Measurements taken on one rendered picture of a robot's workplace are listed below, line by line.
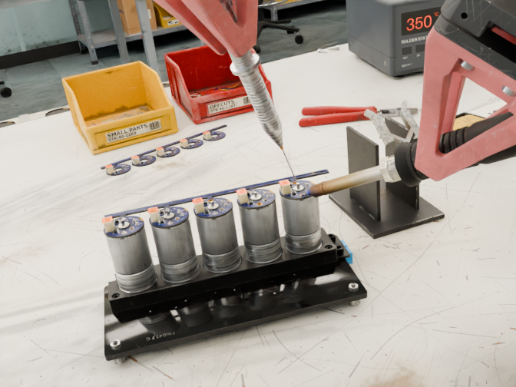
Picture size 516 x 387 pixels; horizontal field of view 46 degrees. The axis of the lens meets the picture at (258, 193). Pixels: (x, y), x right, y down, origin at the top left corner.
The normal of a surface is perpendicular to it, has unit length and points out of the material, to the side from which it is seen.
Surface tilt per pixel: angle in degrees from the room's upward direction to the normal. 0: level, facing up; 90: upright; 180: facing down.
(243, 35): 100
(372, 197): 90
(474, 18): 90
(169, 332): 0
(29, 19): 90
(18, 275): 0
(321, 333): 0
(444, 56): 108
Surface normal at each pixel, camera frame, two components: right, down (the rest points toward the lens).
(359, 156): -0.93, 0.25
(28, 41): 0.43, 0.37
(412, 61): 0.22, 0.43
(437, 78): -0.60, 0.66
